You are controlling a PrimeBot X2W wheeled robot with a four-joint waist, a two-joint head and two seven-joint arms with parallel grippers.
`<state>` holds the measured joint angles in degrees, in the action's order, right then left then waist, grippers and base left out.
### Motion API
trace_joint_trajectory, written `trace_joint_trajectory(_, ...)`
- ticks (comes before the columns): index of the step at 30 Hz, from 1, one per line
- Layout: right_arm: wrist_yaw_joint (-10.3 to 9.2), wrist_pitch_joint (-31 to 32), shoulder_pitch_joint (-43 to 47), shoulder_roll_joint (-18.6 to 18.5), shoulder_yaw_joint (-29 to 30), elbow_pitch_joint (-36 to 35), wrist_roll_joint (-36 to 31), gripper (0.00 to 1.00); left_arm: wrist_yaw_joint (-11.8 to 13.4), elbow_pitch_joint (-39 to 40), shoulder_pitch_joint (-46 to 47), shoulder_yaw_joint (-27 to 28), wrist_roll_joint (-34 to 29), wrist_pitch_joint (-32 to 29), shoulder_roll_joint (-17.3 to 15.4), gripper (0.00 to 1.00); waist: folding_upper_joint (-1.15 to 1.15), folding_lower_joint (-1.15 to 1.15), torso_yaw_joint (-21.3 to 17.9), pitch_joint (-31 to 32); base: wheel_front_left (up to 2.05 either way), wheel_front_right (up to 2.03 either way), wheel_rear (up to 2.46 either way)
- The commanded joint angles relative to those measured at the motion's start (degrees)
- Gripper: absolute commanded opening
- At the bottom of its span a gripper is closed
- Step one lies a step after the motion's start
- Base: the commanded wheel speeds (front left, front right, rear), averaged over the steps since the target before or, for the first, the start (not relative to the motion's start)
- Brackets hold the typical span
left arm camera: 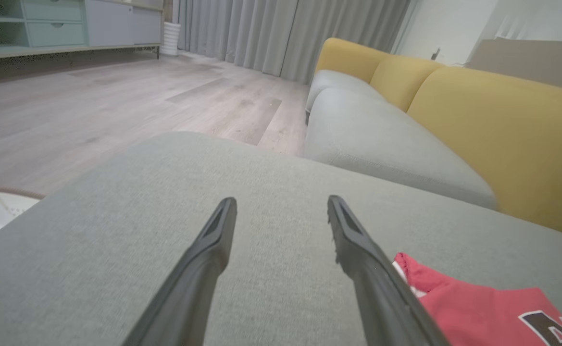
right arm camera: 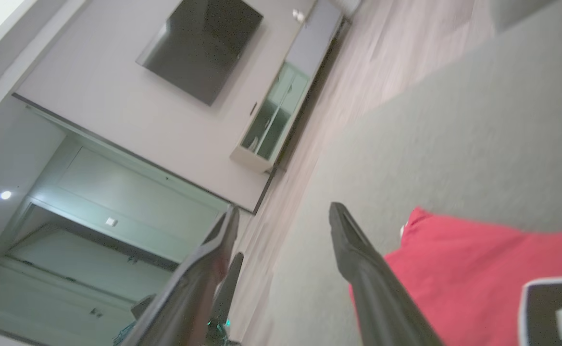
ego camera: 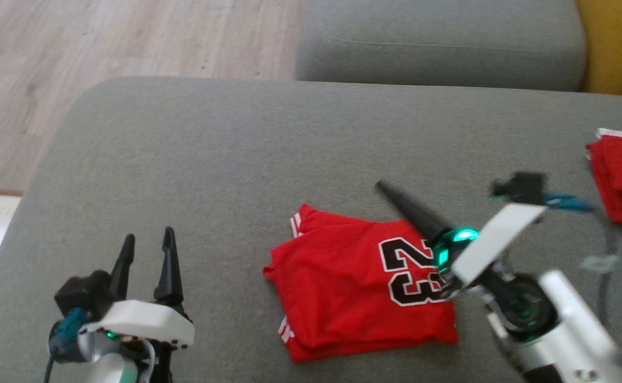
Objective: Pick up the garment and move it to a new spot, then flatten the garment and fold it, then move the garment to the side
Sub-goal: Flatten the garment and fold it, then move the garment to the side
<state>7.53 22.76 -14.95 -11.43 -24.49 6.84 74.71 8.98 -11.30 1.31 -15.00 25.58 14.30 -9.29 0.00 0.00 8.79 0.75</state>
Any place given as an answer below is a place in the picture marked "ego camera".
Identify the grey sofa back cushion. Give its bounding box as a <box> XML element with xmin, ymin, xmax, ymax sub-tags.
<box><xmin>296</xmin><ymin>0</ymin><xmax>587</xmax><ymax>92</ymax></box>

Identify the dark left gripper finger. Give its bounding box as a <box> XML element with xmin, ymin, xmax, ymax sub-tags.
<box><xmin>109</xmin><ymin>234</ymin><xmax>136</xmax><ymax>302</ymax></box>
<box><xmin>153</xmin><ymin>226</ymin><xmax>185</xmax><ymax>305</ymax></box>

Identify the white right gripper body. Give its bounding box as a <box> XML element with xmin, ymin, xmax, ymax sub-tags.
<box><xmin>432</xmin><ymin>204</ymin><xmax>547</xmax><ymax>285</ymax></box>

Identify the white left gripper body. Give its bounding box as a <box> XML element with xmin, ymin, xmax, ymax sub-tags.
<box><xmin>79</xmin><ymin>299</ymin><xmax>195</xmax><ymax>349</ymax></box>

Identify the red jersey number 23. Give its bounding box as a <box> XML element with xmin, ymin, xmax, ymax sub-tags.
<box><xmin>263</xmin><ymin>204</ymin><xmax>459</xmax><ymax>363</ymax></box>

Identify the teal connector cable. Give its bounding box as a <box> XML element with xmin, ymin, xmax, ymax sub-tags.
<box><xmin>45</xmin><ymin>307</ymin><xmax>90</xmax><ymax>383</ymax></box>
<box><xmin>545</xmin><ymin>193</ymin><xmax>621</xmax><ymax>320</ymax></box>

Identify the grey sofa seat cushion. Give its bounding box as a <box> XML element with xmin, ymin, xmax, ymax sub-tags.
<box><xmin>0</xmin><ymin>76</ymin><xmax>622</xmax><ymax>383</ymax></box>

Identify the left teal connector cable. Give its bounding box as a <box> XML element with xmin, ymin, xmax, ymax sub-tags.
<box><xmin>45</xmin><ymin>307</ymin><xmax>90</xmax><ymax>383</ymax></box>

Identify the yellow pillow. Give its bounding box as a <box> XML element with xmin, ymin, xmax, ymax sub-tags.
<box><xmin>576</xmin><ymin>0</ymin><xmax>622</xmax><ymax>99</ymax></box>

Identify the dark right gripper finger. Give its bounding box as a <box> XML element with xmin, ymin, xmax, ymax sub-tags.
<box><xmin>375</xmin><ymin>180</ymin><xmax>453</xmax><ymax>247</ymax></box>

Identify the right teal connector cable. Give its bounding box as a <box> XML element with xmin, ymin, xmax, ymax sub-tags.
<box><xmin>545</xmin><ymin>193</ymin><xmax>621</xmax><ymax>320</ymax></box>

